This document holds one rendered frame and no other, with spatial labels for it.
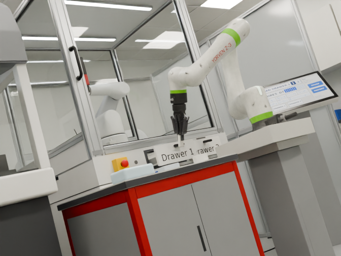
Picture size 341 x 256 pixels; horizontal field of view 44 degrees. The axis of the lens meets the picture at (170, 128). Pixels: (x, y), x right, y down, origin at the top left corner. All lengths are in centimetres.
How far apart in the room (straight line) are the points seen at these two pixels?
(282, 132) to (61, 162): 122
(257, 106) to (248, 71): 184
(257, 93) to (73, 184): 110
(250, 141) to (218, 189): 38
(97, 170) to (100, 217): 48
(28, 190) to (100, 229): 32
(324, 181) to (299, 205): 84
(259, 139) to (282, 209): 39
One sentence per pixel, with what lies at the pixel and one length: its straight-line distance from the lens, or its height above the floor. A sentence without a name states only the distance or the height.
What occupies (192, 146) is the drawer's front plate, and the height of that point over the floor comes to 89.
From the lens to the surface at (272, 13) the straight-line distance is 394.
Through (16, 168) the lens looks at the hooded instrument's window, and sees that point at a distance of 174.
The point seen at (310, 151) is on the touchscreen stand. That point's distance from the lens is 300.
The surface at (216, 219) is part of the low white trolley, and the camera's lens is 177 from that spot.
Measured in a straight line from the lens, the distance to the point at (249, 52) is 406.
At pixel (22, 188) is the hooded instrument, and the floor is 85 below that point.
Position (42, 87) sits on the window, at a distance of 261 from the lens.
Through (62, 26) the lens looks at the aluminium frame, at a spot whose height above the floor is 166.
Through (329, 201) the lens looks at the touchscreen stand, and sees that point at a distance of 303.
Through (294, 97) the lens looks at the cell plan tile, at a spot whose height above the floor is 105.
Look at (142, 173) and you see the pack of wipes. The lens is 160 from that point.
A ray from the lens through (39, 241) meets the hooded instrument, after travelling 180.
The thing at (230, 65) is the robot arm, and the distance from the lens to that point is 248.
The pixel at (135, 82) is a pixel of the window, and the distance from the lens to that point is 248.
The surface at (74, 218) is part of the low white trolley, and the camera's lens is 192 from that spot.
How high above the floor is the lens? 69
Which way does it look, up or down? 8 degrees up
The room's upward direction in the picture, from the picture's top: 16 degrees counter-clockwise
